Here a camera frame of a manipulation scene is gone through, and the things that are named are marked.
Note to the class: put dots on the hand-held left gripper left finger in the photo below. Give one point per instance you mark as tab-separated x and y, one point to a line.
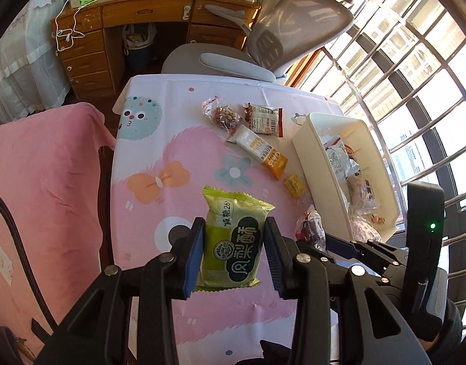
194	258

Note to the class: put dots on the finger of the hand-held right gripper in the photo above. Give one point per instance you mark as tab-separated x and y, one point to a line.
343	247
312	247

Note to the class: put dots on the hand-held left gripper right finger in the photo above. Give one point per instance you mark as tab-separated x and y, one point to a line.
274	258

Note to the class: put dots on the clear packet of dark candy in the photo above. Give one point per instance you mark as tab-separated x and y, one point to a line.
311	228

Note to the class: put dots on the clear bag of pale crumbly snack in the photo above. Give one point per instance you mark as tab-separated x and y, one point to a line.
360	222

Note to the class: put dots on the green pastry packet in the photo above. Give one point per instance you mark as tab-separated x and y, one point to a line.
233	235

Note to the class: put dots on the grey white printed snack packet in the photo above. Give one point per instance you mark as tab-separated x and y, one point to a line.
337	159

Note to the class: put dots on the white plastic bin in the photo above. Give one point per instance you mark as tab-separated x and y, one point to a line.
316	148

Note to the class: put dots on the small yellow packet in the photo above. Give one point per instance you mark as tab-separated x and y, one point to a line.
295	185

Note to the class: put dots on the dark cloth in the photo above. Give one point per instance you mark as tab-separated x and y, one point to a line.
271	353

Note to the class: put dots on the white orange snack bar packet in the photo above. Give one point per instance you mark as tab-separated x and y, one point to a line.
259	152

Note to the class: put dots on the cartoon printed tablecloth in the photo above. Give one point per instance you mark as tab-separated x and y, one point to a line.
160	152

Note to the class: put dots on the metal window grille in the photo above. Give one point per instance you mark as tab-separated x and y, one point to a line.
427	83

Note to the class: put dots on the white packet with red ends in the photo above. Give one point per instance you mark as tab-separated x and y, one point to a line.
265	119

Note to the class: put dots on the clear packet of mixed nuts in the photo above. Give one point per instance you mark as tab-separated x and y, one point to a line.
223	116

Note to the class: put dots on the pink blanket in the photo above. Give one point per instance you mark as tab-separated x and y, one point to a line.
46	178

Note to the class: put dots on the waste bin with plastic bag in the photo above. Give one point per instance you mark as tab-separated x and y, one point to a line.
137	45

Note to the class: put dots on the grey mesh office chair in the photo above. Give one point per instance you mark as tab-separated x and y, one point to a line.
293	26

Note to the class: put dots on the white drawer lock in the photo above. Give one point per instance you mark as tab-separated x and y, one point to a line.
186	10

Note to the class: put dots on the wooden desk with drawers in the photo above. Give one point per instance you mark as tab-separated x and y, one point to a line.
141	7

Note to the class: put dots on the white lace cloth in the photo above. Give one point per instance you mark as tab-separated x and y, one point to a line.
23	64

